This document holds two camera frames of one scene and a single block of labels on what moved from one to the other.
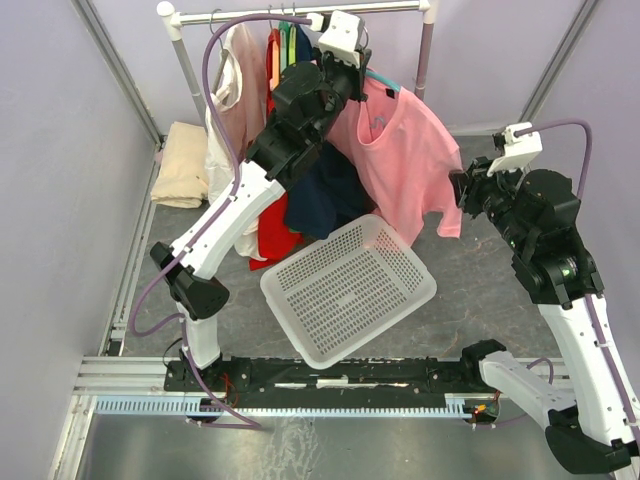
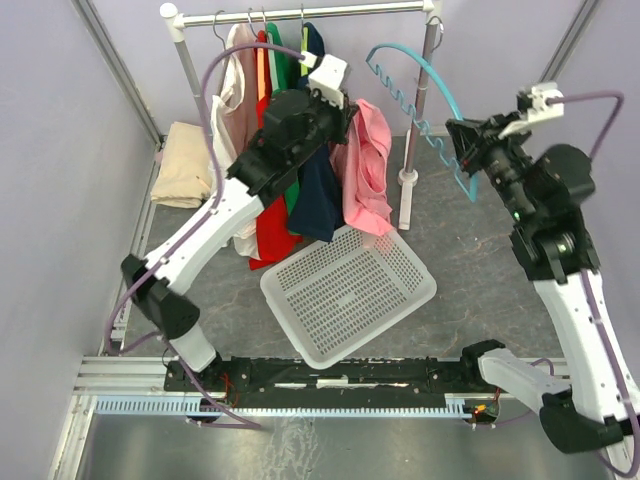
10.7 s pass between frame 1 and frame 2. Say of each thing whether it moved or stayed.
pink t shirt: moved
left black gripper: moved
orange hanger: moved
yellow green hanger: moved
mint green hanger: moved
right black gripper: moved
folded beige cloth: stayed
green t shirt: moved
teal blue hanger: moved
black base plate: stayed
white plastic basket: stayed
